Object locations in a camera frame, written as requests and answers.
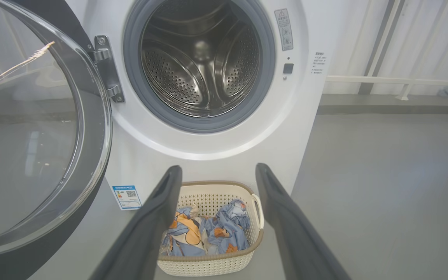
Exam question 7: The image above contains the white metal railing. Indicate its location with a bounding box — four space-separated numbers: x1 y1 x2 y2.
325 0 448 102

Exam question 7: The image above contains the metal door hinge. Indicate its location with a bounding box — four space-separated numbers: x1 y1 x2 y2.
92 35 125 103

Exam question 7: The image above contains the cream perforated laundry basket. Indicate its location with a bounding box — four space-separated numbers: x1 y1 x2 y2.
156 181 264 277

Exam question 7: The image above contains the white front-load washing machine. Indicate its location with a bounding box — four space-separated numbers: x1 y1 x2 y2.
65 0 345 212

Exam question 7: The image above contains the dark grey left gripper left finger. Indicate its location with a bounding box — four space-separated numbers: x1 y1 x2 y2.
90 165 183 280

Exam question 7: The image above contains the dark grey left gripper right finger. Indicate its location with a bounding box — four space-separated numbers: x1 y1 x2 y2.
255 163 351 280

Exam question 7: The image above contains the blue energy label sticker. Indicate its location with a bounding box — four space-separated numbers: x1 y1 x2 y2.
112 185 143 210

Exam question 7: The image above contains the black glass washing machine door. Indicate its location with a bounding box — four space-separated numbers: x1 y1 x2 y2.
0 0 112 280

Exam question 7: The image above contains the grey warning label sticker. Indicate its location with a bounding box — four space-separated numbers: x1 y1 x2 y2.
274 9 294 51

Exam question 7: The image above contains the steel perforated washer drum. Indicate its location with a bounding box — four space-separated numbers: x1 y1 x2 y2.
140 0 264 118

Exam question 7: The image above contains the small black text sticker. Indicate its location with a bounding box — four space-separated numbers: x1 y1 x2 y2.
312 51 328 75

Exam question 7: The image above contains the blue cartoon print garment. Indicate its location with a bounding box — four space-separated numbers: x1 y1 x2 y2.
203 199 252 255

